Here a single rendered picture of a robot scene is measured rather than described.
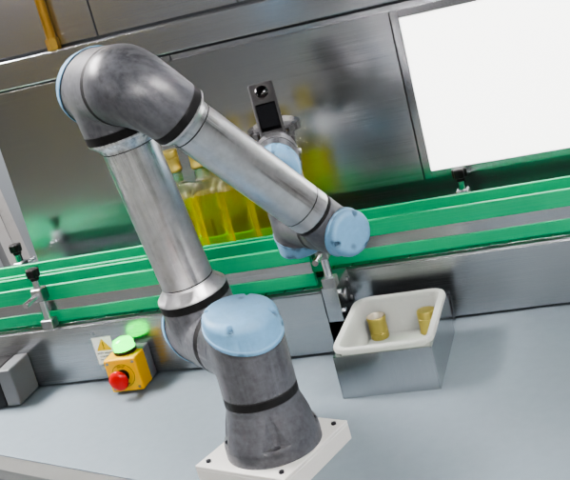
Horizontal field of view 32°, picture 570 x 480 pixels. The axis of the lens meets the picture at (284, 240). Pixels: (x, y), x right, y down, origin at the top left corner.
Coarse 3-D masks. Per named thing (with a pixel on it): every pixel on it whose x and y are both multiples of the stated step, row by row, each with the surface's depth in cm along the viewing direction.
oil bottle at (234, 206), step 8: (224, 184) 198; (224, 192) 198; (232, 192) 198; (240, 192) 198; (224, 200) 199; (232, 200) 199; (240, 200) 198; (224, 208) 200; (232, 208) 199; (240, 208) 199; (248, 208) 199; (224, 216) 200; (232, 216) 200; (240, 216) 199; (248, 216) 199; (232, 224) 200; (240, 224) 200; (248, 224) 199; (232, 232) 201; (240, 232) 201; (248, 232) 200; (232, 240) 202
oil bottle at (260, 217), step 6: (246, 198) 198; (252, 204) 198; (252, 210) 198; (258, 210) 198; (264, 210) 198; (252, 216) 199; (258, 216) 198; (264, 216) 198; (258, 222) 199; (264, 222) 198; (258, 228) 199; (264, 228) 199; (270, 228) 198; (258, 234) 200; (264, 234) 199; (270, 234) 199
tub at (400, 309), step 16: (368, 304) 188; (384, 304) 187; (400, 304) 186; (416, 304) 185; (432, 304) 184; (352, 320) 181; (400, 320) 187; (416, 320) 186; (432, 320) 171; (352, 336) 179; (368, 336) 188; (400, 336) 186; (416, 336) 184; (432, 336) 166; (336, 352) 170; (352, 352) 168
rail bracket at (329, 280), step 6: (318, 252) 182; (324, 252) 182; (318, 258) 179; (324, 258) 183; (312, 264) 179; (318, 264) 178; (324, 264) 184; (324, 270) 184; (330, 270) 184; (324, 276) 185; (330, 276) 185; (336, 276) 185; (324, 282) 185; (330, 282) 184; (336, 282) 185; (324, 288) 185; (330, 288) 185
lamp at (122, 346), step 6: (120, 336) 198; (126, 336) 197; (114, 342) 196; (120, 342) 196; (126, 342) 196; (132, 342) 197; (114, 348) 196; (120, 348) 195; (126, 348) 196; (132, 348) 196; (114, 354) 197; (120, 354) 196; (126, 354) 196
